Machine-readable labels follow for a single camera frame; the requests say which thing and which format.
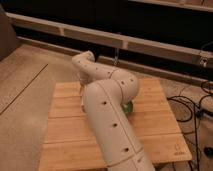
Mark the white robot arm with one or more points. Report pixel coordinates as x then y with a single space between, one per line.
105 90

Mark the green bowl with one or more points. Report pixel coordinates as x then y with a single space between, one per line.
127 108

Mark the wooden board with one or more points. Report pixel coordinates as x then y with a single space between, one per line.
69 143

